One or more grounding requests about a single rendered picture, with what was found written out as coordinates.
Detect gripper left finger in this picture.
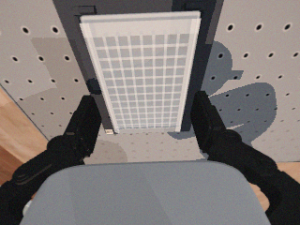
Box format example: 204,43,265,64
0,95,102,225

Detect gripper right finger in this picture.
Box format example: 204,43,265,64
190,91,300,225

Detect grey perforated base plate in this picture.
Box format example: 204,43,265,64
0,0,300,164

